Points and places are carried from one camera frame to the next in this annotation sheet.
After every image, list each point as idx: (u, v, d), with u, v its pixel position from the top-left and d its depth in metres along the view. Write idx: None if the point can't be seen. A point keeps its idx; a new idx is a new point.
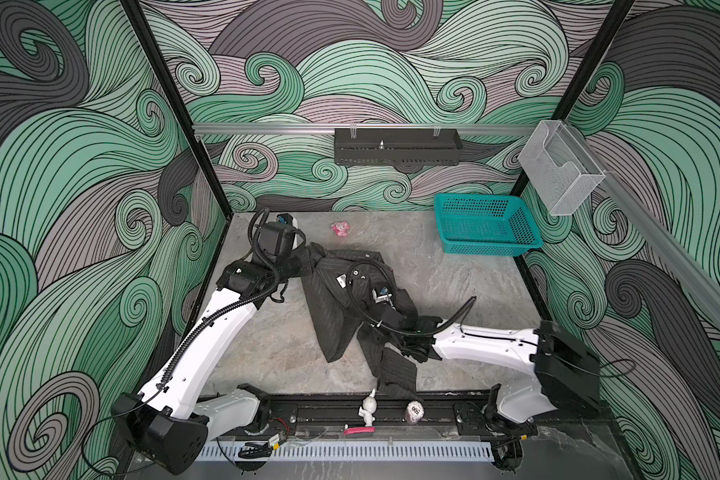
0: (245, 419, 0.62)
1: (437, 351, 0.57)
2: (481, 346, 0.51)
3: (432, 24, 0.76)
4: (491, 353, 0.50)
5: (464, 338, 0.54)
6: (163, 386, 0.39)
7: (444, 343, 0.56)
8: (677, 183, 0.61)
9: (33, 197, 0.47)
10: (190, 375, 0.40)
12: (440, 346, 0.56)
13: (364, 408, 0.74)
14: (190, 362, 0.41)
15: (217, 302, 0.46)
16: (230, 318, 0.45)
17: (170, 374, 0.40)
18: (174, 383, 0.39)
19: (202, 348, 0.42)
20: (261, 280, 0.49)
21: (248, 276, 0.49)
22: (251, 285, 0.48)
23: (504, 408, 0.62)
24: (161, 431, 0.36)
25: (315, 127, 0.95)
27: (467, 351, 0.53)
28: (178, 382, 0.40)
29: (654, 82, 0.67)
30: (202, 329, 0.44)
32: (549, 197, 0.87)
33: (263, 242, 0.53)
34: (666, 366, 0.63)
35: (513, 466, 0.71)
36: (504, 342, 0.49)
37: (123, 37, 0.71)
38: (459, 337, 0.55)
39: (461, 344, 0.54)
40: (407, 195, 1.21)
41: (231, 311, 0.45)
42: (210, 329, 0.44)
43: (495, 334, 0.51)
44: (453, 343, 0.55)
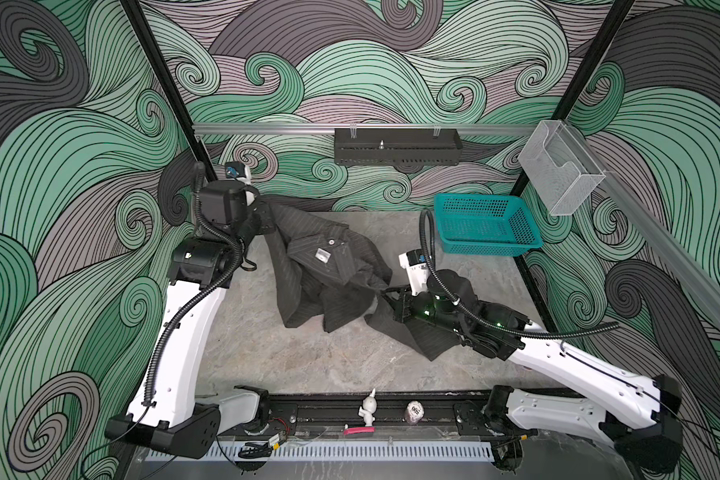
0: (247, 415, 0.62)
1: (514, 355, 0.46)
2: (584, 376, 0.43)
3: (432, 24, 0.76)
4: (592, 387, 0.42)
5: (564, 357, 0.45)
6: (150, 402, 0.36)
7: (531, 352, 0.45)
8: (677, 183, 0.61)
9: (33, 197, 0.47)
10: (174, 385, 0.37)
12: (524, 352, 0.46)
13: (364, 408, 0.74)
14: (171, 370, 0.37)
15: (178, 298, 0.39)
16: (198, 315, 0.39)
17: (153, 389, 0.37)
18: (161, 397, 0.36)
19: (177, 353, 0.38)
20: (220, 258, 0.41)
21: (204, 252, 0.41)
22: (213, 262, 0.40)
23: (517, 415, 0.61)
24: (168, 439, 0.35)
25: (315, 127, 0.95)
27: (557, 372, 0.45)
28: (164, 395, 0.37)
29: (655, 82, 0.66)
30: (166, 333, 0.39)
32: (549, 197, 0.87)
33: (208, 210, 0.43)
34: (666, 365, 0.64)
35: (513, 465, 0.71)
36: (617, 383, 0.42)
37: (122, 37, 0.71)
38: (557, 354, 0.45)
39: (556, 364, 0.44)
40: (407, 195, 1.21)
41: (196, 305, 0.39)
42: (178, 330, 0.38)
43: (605, 368, 0.44)
44: (548, 358, 0.45)
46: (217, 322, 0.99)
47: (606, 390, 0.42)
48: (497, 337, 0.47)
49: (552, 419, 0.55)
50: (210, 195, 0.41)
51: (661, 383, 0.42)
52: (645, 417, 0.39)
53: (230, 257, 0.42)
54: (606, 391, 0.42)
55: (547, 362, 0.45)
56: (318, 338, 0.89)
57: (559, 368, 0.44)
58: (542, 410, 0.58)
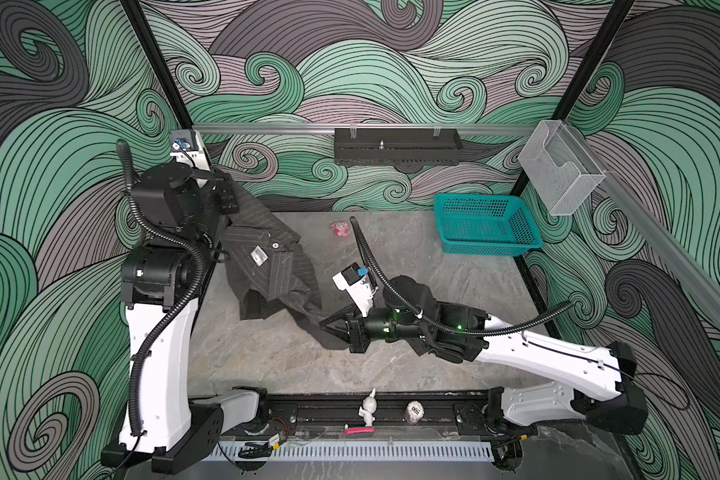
0: (249, 413, 0.62)
1: (483, 355, 0.45)
2: (547, 361, 0.42)
3: (432, 24, 0.76)
4: (557, 370, 0.42)
5: (527, 347, 0.43)
6: (141, 432, 0.34)
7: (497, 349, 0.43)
8: (677, 183, 0.61)
9: (33, 197, 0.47)
10: (162, 411, 0.35)
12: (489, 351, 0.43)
13: (364, 407, 0.74)
14: (154, 398, 0.34)
15: (141, 323, 0.34)
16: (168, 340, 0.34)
17: (138, 419, 0.34)
18: (150, 424, 0.34)
19: (155, 378, 0.34)
20: (182, 266, 0.34)
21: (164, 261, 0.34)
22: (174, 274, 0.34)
23: (512, 414, 0.61)
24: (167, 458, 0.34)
25: (315, 127, 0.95)
27: (524, 362, 0.43)
28: (154, 420, 0.34)
29: (654, 82, 0.67)
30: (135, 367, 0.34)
32: (549, 197, 0.87)
33: (152, 212, 0.34)
34: (666, 365, 0.64)
35: (513, 465, 0.71)
36: (578, 361, 0.42)
37: (122, 37, 0.71)
38: (521, 345, 0.43)
39: (520, 354, 0.43)
40: (407, 195, 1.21)
41: (165, 330, 0.34)
42: (151, 359, 0.34)
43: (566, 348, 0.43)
44: (513, 352, 0.43)
46: (217, 322, 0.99)
47: (568, 371, 0.41)
48: (461, 341, 0.44)
49: (535, 409, 0.56)
50: (149, 195, 0.32)
51: (618, 351, 0.43)
52: (610, 389, 0.39)
53: (194, 266, 0.35)
54: (568, 371, 0.41)
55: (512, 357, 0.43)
56: None
57: (524, 358, 0.43)
58: (529, 399, 0.58)
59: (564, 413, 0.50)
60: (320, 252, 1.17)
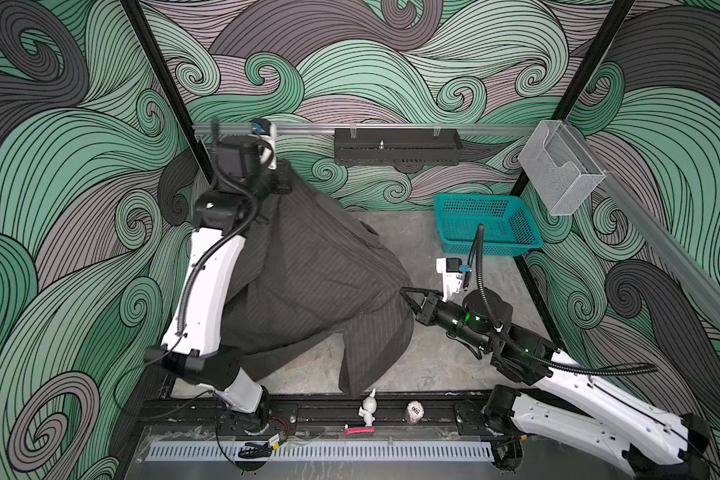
0: (249, 405, 0.62)
1: (539, 382, 0.48)
2: (613, 410, 0.44)
3: (432, 23, 0.76)
4: (617, 418, 0.43)
5: (592, 390, 0.45)
6: (182, 333, 0.40)
7: (560, 381, 0.46)
8: (677, 183, 0.61)
9: (33, 197, 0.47)
10: (203, 318, 0.41)
12: (553, 381, 0.46)
13: (364, 408, 0.74)
14: (199, 305, 0.41)
15: (201, 243, 0.43)
16: (221, 260, 0.42)
17: (184, 321, 0.41)
18: (191, 329, 0.40)
19: (203, 291, 0.41)
20: (239, 208, 0.43)
21: (226, 205, 0.43)
22: (232, 213, 0.43)
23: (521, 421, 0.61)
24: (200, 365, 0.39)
25: (315, 127, 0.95)
27: (584, 403, 0.46)
28: (196, 325, 0.41)
29: (655, 82, 0.66)
30: (195, 275, 0.42)
32: (549, 197, 0.87)
33: (224, 165, 0.45)
34: (666, 365, 0.64)
35: (513, 466, 0.71)
36: (642, 416, 0.43)
37: (123, 37, 0.71)
38: (585, 385, 0.46)
39: (583, 394, 0.45)
40: (407, 195, 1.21)
41: (219, 250, 0.42)
42: (203, 272, 0.42)
43: (628, 399, 0.44)
44: (576, 389, 0.46)
46: None
47: (634, 425, 0.42)
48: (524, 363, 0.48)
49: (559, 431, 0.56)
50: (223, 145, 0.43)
51: (690, 421, 0.43)
52: (671, 453, 0.40)
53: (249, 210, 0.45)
54: (633, 425, 0.42)
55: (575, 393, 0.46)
56: None
57: (586, 399, 0.45)
58: (551, 420, 0.58)
59: (599, 452, 0.51)
60: None
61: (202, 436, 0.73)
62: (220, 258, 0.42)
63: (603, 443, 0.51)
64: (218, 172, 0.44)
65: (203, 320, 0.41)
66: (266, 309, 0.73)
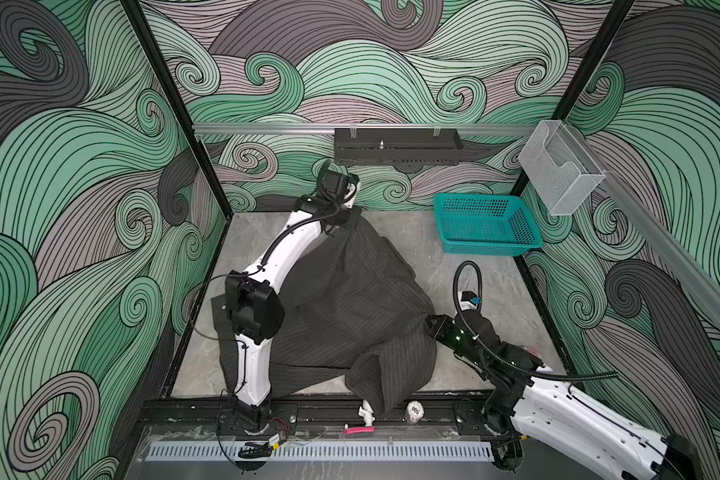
0: (255, 397, 0.63)
1: (526, 394, 0.54)
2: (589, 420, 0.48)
3: (432, 23, 0.76)
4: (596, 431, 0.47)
5: (568, 401, 0.50)
6: (262, 268, 0.52)
7: (539, 390, 0.52)
8: (677, 183, 0.61)
9: (32, 197, 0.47)
10: (279, 263, 0.53)
12: (533, 390, 0.53)
13: (364, 407, 0.74)
14: (280, 253, 0.54)
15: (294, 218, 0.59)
16: (305, 233, 0.58)
17: (267, 260, 0.53)
18: (269, 268, 0.52)
19: (285, 246, 0.55)
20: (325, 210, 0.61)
21: (316, 204, 0.62)
22: (319, 209, 0.61)
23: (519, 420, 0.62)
24: (263, 295, 0.49)
25: (315, 127, 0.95)
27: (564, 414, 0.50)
28: (272, 267, 0.53)
29: (655, 82, 0.66)
30: (285, 235, 0.57)
32: (549, 197, 0.87)
33: (325, 182, 0.67)
34: (666, 366, 0.63)
35: (513, 465, 0.71)
36: (619, 428, 0.46)
37: (123, 37, 0.71)
38: (563, 396, 0.51)
39: (561, 404, 0.50)
40: (407, 195, 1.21)
41: (304, 225, 0.58)
42: (290, 235, 0.57)
43: (612, 415, 0.48)
44: (553, 399, 0.51)
46: None
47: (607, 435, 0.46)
48: (511, 373, 0.55)
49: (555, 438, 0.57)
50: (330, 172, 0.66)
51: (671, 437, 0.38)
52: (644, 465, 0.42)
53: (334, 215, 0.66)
54: (607, 435, 0.46)
55: (553, 402, 0.51)
56: None
57: (565, 410, 0.50)
58: (551, 427, 0.58)
59: (600, 469, 0.50)
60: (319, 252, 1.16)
61: (202, 436, 0.73)
62: (304, 231, 0.58)
63: (604, 460, 0.50)
64: (318, 186, 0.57)
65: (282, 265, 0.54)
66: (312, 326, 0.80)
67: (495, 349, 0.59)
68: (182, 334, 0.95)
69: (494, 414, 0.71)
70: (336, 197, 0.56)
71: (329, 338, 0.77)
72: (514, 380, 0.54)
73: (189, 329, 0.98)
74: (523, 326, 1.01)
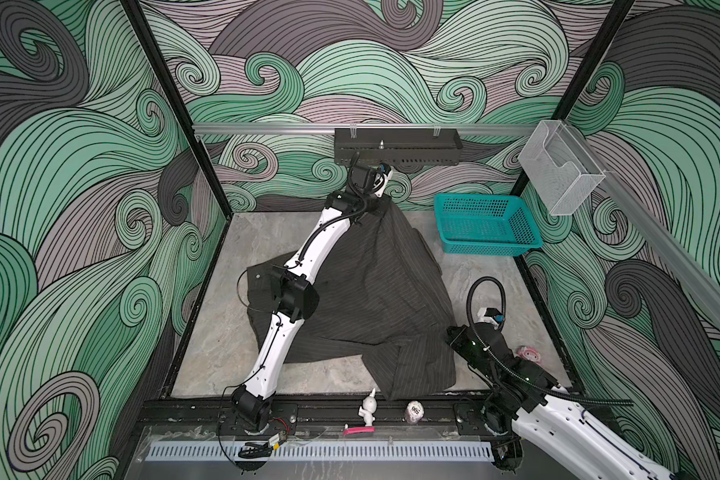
0: (264, 390, 0.65)
1: (538, 410, 0.54)
2: (598, 445, 0.48)
3: (432, 23, 0.76)
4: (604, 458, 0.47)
5: (581, 425, 0.50)
6: (299, 262, 0.62)
7: (553, 410, 0.52)
8: (677, 183, 0.61)
9: (33, 197, 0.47)
10: (314, 257, 0.62)
12: (546, 408, 0.53)
13: (364, 407, 0.74)
14: (315, 248, 0.63)
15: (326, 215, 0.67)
16: (336, 229, 0.65)
17: (303, 255, 0.62)
18: (305, 262, 0.62)
19: (317, 243, 0.63)
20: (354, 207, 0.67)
21: (346, 201, 0.68)
22: (348, 206, 0.67)
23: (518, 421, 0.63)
24: (301, 285, 0.59)
25: (315, 127, 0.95)
27: (575, 437, 0.51)
28: (307, 263, 0.61)
29: (655, 82, 0.66)
30: (318, 232, 0.65)
32: (549, 197, 0.87)
33: (354, 177, 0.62)
34: (666, 366, 0.63)
35: (513, 466, 0.71)
36: (627, 459, 0.46)
37: (123, 37, 0.71)
38: (576, 419, 0.51)
39: (573, 427, 0.50)
40: (407, 195, 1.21)
41: (335, 222, 0.66)
42: (322, 233, 0.64)
43: (622, 445, 0.48)
44: (566, 420, 0.51)
46: (216, 322, 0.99)
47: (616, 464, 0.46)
48: (524, 389, 0.55)
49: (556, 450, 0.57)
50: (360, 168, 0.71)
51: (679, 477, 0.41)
52: None
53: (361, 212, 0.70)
54: (616, 463, 0.46)
55: (564, 424, 0.51)
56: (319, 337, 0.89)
57: (575, 431, 0.50)
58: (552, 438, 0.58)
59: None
60: None
61: (202, 436, 0.73)
62: (336, 228, 0.65)
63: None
64: (348, 181, 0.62)
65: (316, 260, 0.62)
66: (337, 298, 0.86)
67: (508, 362, 0.60)
68: (182, 334, 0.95)
69: (494, 412, 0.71)
70: (364, 191, 0.72)
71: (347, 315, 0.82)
72: (526, 396, 0.55)
73: (189, 329, 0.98)
74: (523, 326, 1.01)
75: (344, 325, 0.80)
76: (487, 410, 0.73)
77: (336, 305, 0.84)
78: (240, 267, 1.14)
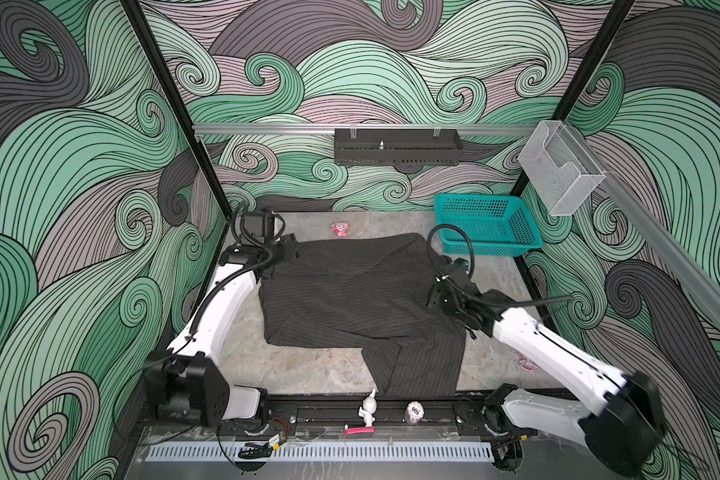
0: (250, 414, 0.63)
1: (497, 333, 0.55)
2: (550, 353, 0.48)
3: (433, 24, 0.76)
4: (559, 365, 0.46)
5: (534, 335, 0.50)
6: (192, 338, 0.43)
7: (509, 326, 0.52)
8: (677, 183, 0.61)
9: (32, 198, 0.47)
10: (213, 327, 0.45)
12: (503, 326, 0.53)
13: (364, 408, 0.74)
14: (211, 317, 0.46)
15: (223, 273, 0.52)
16: (240, 283, 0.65)
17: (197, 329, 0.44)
18: (201, 335, 0.44)
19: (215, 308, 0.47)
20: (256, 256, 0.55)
21: (246, 255, 0.55)
22: (249, 259, 0.55)
23: (510, 407, 0.63)
24: (198, 371, 0.40)
25: (316, 127, 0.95)
27: (533, 351, 0.50)
28: (204, 334, 0.44)
29: (656, 82, 0.66)
30: (217, 292, 0.49)
32: (549, 197, 0.87)
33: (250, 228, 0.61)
34: (666, 366, 0.63)
35: (513, 466, 0.71)
36: (579, 362, 0.45)
37: (122, 37, 0.71)
38: (530, 332, 0.51)
39: (528, 340, 0.50)
40: (407, 195, 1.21)
41: (232, 279, 0.51)
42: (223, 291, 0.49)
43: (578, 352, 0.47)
44: (520, 333, 0.51)
46: None
47: (567, 368, 0.45)
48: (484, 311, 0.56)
49: (543, 416, 0.55)
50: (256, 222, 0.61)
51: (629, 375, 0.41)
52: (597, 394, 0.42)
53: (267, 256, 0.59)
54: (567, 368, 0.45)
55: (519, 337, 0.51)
56: (319, 337, 0.89)
57: (531, 344, 0.50)
58: (537, 404, 0.58)
59: (568, 427, 0.50)
60: (318, 251, 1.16)
61: (202, 436, 0.73)
62: (239, 283, 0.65)
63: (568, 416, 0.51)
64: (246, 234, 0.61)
65: (215, 326, 0.45)
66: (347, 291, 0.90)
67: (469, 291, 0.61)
68: None
69: (494, 410, 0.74)
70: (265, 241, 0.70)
71: (357, 309, 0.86)
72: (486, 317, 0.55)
73: None
74: None
75: (350, 317, 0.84)
76: (487, 410, 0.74)
77: (345, 297, 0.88)
78: None
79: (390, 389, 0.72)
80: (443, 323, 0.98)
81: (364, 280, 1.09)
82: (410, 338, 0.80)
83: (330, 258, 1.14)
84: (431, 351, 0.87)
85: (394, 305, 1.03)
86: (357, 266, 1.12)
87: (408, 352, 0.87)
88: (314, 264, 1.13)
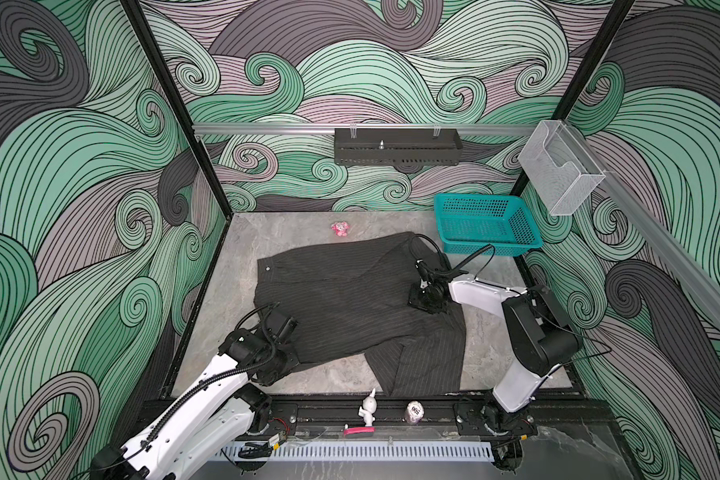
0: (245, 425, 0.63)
1: (454, 295, 0.68)
2: (480, 288, 0.61)
3: (432, 24, 0.76)
4: (487, 299, 0.58)
5: (472, 280, 0.66)
6: (147, 445, 0.41)
7: (457, 282, 0.67)
8: (677, 183, 0.61)
9: (33, 197, 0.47)
10: (173, 437, 0.43)
12: (454, 284, 0.67)
13: (364, 408, 0.74)
14: (179, 421, 0.44)
15: (214, 367, 0.50)
16: (224, 387, 0.49)
17: (156, 433, 0.42)
18: (157, 443, 0.42)
19: (188, 411, 0.45)
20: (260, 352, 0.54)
21: (248, 346, 0.54)
22: (250, 354, 0.53)
23: (498, 392, 0.65)
24: None
25: (316, 127, 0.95)
27: (473, 295, 0.62)
28: (160, 444, 0.42)
29: (654, 82, 0.67)
30: (194, 392, 0.47)
32: (549, 197, 0.87)
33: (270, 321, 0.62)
34: (666, 366, 0.63)
35: (513, 465, 0.71)
36: (497, 287, 0.59)
37: (122, 36, 0.71)
38: (470, 279, 0.67)
39: (469, 285, 0.64)
40: (407, 195, 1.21)
41: (225, 377, 0.49)
42: (203, 393, 0.47)
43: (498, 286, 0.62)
44: (464, 282, 0.66)
46: (217, 322, 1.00)
47: (490, 293, 0.58)
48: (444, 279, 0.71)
49: (516, 383, 0.58)
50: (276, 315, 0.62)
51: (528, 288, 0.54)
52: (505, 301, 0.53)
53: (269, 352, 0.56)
54: (490, 293, 0.58)
55: (464, 285, 0.65)
56: (319, 336, 0.89)
57: (470, 288, 0.63)
58: (507, 373, 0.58)
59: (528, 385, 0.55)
60: (317, 253, 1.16)
61: None
62: (225, 384, 0.49)
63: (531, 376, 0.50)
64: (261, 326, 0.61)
65: (176, 438, 0.43)
66: (348, 290, 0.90)
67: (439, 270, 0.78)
68: (181, 334, 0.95)
69: (494, 406, 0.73)
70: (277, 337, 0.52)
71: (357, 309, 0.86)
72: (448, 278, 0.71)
73: (189, 329, 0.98)
74: None
75: (350, 317, 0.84)
76: (486, 406, 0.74)
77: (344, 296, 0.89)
78: (239, 267, 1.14)
79: (384, 379, 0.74)
80: (442, 322, 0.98)
81: (364, 279, 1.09)
82: (405, 329, 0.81)
83: (329, 259, 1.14)
84: (432, 351, 0.87)
85: (393, 304, 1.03)
86: (356, 263, 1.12)
87: (410, 351, 0.87)
88: (314, 262, 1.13)
